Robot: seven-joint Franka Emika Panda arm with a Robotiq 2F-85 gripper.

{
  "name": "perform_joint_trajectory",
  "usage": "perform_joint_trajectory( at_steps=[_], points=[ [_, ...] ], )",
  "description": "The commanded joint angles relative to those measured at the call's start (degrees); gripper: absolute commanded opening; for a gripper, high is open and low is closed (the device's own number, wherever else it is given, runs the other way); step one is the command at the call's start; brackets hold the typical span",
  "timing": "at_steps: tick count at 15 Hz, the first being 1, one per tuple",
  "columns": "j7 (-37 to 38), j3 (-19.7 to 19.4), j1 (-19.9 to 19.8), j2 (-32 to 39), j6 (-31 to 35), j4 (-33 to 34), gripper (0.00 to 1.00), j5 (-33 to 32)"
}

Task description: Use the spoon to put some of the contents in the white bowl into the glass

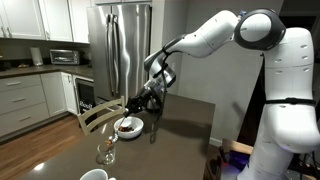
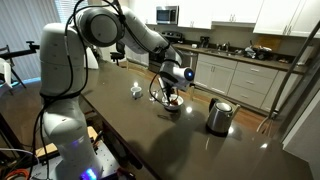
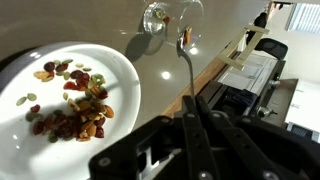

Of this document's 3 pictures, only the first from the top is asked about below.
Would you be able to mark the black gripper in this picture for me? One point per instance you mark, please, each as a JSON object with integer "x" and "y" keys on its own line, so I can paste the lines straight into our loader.
{"x": 143, "y": 98}

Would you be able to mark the white ceramic mug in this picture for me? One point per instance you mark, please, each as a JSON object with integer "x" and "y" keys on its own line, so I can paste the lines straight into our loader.
{"x": 95, "y": 175}

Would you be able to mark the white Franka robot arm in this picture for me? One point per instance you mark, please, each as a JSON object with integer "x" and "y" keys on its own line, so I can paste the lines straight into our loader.
{"x": 290, "y": 100}

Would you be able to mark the silver toaster oven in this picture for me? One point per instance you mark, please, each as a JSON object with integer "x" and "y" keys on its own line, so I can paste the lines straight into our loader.
{"x": 65, "y": 57}

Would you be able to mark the white upper kitchen cabinets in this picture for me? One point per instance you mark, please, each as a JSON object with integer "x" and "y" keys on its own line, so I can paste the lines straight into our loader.
{"x": 33, "y": 20}

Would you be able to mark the white lower kitchen cabinets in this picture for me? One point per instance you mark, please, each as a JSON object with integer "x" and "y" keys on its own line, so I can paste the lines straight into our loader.
{"x": 23, "y": 103}

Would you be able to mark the mixed nuts and dried fruit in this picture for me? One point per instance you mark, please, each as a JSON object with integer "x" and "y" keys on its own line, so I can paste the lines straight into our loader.
{"x": 126, "y": 128}

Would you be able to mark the tan wooden board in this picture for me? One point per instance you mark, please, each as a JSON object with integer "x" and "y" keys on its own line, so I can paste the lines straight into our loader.
{"x": 236, "y": 146}

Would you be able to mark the white paper towel roll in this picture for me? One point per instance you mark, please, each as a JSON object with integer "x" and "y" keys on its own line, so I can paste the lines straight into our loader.
{"x": 36, "y": 56}

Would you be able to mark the stainless steel refrigerator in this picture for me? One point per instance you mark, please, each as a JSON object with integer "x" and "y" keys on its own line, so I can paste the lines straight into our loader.
{"x": 126, "y": 50}

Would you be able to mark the clear drinking glass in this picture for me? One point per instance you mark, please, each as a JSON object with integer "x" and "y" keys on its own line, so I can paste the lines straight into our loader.
{"x": 106, "y": 156}

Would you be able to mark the orange black clamp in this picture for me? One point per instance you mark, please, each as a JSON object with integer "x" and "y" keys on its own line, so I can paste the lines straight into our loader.
{"x": 224, "y": 158}

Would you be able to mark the wooden chair back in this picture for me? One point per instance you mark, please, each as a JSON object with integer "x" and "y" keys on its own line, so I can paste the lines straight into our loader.
{"x": 100, "y": 111}

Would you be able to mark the silver metal spoon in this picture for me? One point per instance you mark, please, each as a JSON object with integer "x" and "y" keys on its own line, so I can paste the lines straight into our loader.
{"x": 116, "y": 130}

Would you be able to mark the white ceramic bowl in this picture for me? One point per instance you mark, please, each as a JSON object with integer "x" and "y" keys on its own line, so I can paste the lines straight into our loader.
{"x": 135, "y": 131}

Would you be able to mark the white kitchen cabinets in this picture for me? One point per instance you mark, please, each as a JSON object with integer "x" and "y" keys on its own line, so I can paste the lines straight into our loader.
{"x": 33, "y": 20}
{"x": 23, "y": 103}

